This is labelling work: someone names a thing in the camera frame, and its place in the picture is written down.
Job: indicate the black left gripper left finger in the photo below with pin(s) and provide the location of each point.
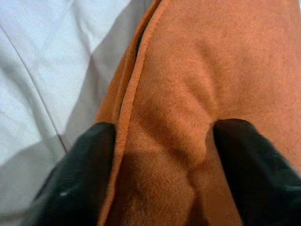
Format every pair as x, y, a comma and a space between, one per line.
77, 179

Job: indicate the orange fleece cloth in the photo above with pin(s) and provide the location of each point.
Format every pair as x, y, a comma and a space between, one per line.
200, 70

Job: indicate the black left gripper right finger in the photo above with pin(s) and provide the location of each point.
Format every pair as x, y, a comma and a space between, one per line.
258, 179

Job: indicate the grey bed sheet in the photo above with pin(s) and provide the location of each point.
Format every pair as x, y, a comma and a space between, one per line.
47, 70

